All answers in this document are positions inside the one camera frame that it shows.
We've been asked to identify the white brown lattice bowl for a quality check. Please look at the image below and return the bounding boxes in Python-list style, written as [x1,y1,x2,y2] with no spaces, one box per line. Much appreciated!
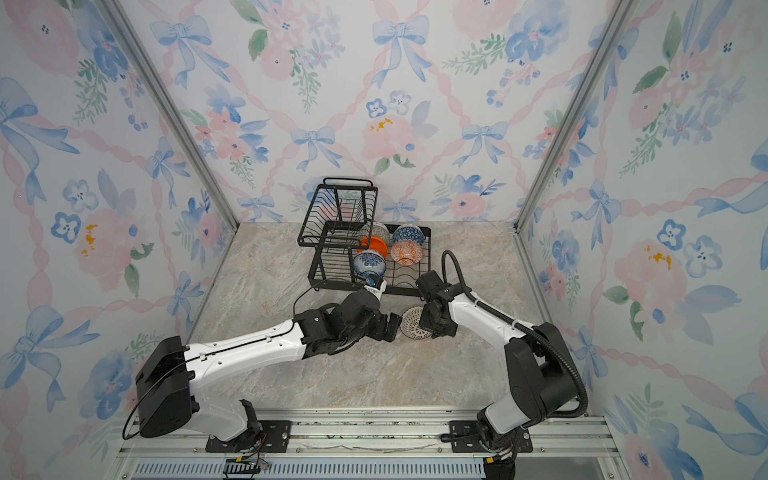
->
[400,306,432,340]

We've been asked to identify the blue floral ceramic bowl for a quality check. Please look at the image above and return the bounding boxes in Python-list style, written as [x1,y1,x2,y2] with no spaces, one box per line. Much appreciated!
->
[352,249,387,283]

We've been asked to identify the black wire dish rack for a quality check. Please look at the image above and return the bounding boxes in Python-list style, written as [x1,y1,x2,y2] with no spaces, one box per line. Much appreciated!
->
[297,177,431,297]

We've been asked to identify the red patterned ceramic bowl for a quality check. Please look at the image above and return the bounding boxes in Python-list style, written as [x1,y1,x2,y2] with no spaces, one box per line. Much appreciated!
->
[390,240,424,266]

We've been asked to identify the orange plastic bowl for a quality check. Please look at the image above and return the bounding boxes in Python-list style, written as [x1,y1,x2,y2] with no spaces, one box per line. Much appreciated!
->
[356,235,389,258]

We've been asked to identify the green patterned ceramic bowl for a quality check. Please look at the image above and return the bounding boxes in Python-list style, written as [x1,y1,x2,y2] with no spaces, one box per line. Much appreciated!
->
[365,221,392,244]

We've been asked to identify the blue geometric patterned bowl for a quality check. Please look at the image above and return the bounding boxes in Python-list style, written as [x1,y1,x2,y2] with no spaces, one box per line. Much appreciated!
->
[393,224,426,246]

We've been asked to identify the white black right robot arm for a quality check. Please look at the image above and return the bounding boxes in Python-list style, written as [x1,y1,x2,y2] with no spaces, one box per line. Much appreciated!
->
[416,271,588,450]

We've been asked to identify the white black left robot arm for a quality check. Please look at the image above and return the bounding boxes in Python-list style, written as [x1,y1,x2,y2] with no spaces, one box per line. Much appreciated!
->
[126,288,402,445]

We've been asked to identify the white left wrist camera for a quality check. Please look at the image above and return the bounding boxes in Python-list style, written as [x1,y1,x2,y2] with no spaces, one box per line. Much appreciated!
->
[364,275,387,300]

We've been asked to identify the black corrugated cable conduit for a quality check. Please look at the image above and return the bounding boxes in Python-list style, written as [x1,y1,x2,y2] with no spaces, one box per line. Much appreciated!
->
[440,249,589,419]

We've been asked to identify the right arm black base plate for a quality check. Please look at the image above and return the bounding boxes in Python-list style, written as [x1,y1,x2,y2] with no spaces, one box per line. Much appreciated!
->
[440,420,533,455]

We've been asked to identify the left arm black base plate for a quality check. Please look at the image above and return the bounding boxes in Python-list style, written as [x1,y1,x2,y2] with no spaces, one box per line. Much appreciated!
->
[205,420,293,453]

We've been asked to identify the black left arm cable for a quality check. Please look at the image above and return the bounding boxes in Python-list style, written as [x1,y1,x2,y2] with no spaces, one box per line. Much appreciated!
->
[121,284,361,442]

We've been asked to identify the aluminium front rail frame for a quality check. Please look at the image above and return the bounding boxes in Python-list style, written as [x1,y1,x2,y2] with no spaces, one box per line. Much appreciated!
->
[106,407,629,479]

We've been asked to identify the right aluminium corner post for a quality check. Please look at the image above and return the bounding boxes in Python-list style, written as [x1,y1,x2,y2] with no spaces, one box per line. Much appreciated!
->
[514,0,636,236]

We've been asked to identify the aluminium corner post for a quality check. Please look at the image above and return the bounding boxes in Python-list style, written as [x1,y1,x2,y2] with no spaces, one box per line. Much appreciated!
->
[514,0,636,236]
[95,0,239,230]

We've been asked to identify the left aluminium corner post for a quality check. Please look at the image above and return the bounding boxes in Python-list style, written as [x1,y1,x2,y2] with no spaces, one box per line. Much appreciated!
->
[95,0,239,230]

